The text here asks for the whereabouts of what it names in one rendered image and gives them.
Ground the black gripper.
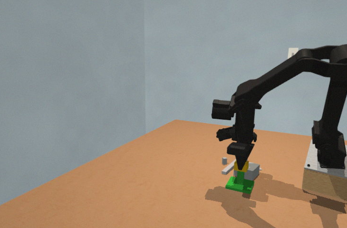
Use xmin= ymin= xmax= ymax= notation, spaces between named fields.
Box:
xmin=227 ymin=121 xmax=257 ymax=170

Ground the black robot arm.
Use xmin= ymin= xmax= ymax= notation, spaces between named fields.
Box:
xmin=212 ymin=44 xmax=347 ymax=169

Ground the olive-gold square nut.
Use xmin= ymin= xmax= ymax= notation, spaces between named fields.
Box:
xmin=234 ymin=161 xmax=249 ymax=172

